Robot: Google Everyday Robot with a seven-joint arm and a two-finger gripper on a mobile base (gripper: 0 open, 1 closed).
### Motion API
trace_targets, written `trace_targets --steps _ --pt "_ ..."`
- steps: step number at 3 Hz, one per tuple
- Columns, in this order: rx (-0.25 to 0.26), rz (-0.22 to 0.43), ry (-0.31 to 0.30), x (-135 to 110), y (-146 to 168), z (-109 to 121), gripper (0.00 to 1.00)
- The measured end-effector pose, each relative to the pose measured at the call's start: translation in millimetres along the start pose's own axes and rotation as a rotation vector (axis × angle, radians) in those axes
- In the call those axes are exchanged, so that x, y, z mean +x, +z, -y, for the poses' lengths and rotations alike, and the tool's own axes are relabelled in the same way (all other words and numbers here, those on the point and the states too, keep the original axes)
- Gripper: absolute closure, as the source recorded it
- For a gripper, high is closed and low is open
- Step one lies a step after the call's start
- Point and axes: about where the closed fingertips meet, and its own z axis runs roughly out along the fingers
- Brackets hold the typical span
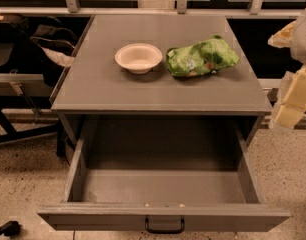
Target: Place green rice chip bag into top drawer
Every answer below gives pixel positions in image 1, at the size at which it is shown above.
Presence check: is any dark bag with cloth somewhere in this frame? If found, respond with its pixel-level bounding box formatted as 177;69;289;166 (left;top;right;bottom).
0;13;79;87

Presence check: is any green rice chip bag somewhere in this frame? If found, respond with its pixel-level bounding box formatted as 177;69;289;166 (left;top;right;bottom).
166;35;239;77

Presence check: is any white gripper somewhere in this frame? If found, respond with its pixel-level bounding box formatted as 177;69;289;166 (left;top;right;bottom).
268;8;306;129

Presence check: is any black caster wheel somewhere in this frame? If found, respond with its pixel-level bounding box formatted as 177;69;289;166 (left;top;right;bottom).
0;221;21;237

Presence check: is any black drawer handle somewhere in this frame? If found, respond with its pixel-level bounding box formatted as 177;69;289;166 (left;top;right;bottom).
144;216;185;234

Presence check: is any white paper bowl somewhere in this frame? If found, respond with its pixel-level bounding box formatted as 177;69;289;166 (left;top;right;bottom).
115;43;163;74

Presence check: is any open grey top drawer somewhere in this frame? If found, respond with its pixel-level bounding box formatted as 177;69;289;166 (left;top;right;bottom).
38;119;290;232

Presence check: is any black chair base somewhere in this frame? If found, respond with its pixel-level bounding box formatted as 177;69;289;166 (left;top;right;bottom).
0;73;69;158

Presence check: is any grey cabinet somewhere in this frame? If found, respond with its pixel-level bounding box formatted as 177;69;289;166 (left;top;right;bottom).
52;15;271;155

